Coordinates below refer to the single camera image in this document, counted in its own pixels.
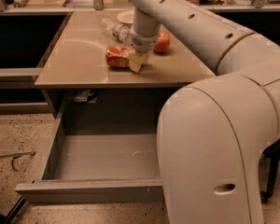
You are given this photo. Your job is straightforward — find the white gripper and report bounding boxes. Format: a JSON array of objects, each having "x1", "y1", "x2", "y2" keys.
[{"x1": 129, "y1": 26, "x2": 159, "y2": 73}]

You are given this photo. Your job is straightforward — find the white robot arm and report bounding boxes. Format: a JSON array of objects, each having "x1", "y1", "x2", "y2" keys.
[{"x1": 130, "y1": 0, "x2": 280, "y2": 224}]

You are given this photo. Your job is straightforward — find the grey cabinet with beige top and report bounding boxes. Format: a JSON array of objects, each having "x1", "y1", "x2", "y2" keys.
[{"x1": 34, "y1": 8, "x2": 217, "y2": 117}]

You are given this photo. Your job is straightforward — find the open grey top drawer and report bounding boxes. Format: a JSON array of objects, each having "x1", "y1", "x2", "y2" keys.
[{"x1": 16, "y1": 97, "x2": 163, "y2": 205}]

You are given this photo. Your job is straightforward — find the red apple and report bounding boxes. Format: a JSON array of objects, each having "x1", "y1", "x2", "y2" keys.
[{"x1": 154, "y1": 32, "x2": 170, "y2": 53}]

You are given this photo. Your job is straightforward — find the clear plastic water bottle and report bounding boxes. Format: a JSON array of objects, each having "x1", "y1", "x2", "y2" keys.
[{"x1": 99, "y1": 18, "x2": 131, "y2": 44}]

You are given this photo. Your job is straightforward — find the white bowl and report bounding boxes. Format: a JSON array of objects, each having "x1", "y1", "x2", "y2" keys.
[{"x1": 117, "y1": 10, "x2": 133, "y2": 24}]

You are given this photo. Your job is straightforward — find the black office chair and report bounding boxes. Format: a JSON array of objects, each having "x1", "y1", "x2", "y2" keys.
[{"x1": 260, "y1": 139, "x2": 280, "y2": 203}]

